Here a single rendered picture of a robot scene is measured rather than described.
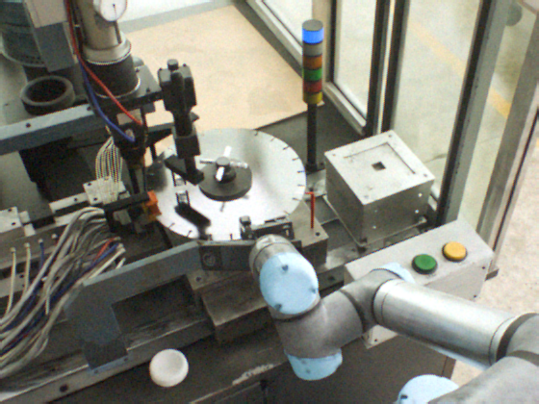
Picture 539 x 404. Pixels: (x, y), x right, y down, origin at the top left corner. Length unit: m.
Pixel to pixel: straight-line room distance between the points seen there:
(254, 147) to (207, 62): 0.66
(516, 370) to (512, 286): 1.83
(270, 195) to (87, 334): 0.43
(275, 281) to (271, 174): 0.53
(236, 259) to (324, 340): 0.22
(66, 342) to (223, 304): 0.32
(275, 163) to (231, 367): 0.43
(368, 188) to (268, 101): 0.56
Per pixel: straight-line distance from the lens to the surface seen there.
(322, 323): 0.96
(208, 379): 1.35
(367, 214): 1.44
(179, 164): 1.33
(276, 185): 1.37
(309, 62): 1.47
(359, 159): 1.51
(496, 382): 0.67
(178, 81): 1.12
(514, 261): 2.57
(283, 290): 0.90
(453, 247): 1.34
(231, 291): 1.36
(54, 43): 1.25
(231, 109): 1.88
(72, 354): 1.42
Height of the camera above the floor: 1.92
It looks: 47 degrees down
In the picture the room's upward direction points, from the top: 1 degrees clockwise
